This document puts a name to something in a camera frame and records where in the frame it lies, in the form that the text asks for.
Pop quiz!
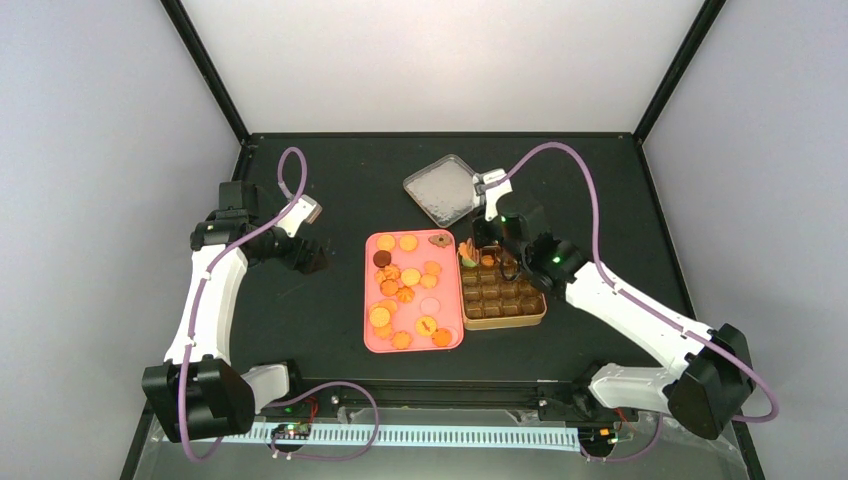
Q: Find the gold cookie tin box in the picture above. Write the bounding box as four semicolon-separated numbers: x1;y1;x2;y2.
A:
457;242;548;331

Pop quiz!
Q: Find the pink plastic tray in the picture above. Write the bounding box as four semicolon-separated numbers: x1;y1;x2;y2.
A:
363;229;464;354

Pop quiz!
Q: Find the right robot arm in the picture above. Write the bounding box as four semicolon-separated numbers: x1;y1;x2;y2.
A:
471;202;755;440

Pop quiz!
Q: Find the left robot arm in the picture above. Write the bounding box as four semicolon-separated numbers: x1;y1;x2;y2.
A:
141;181;327;443

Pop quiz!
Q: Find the brown flower cookie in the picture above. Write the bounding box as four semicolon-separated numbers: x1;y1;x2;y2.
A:
428;233;453;248

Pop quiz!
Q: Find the clear plastic lid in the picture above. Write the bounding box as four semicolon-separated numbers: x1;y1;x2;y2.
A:
402;154;482;229

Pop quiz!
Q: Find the dark chocolate cookie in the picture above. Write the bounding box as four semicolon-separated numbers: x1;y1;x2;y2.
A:
372;250;392;269

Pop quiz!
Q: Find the beige round cookie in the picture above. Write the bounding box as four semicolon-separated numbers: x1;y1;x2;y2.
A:
424;261;442;276

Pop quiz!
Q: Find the orange swirl cookie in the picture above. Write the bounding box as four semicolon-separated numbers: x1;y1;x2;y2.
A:
395;286;415;304

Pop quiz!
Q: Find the pale pink cookie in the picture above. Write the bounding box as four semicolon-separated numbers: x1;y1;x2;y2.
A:
420;297;441;316

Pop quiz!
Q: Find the yellow cookie red mark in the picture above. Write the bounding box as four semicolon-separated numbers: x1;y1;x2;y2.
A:
414;316;438;337

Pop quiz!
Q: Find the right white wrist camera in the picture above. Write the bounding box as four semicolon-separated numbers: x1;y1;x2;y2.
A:
472;169;512;221

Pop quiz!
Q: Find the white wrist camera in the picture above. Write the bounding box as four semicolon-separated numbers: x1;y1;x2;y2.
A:
275;195;323;238
472;169;512;221

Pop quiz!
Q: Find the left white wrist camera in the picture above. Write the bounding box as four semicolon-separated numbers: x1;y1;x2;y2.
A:
275;195;323;238

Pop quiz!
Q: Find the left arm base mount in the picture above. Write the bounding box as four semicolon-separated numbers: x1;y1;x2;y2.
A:
259;381;342;422

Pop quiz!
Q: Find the white slotted cable duct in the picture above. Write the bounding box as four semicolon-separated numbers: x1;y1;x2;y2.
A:
277;424;580;452

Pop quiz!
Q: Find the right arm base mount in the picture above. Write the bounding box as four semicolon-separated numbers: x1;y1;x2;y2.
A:
532;382;639;426

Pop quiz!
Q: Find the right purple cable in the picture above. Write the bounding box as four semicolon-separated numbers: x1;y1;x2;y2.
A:
483;141;780;464

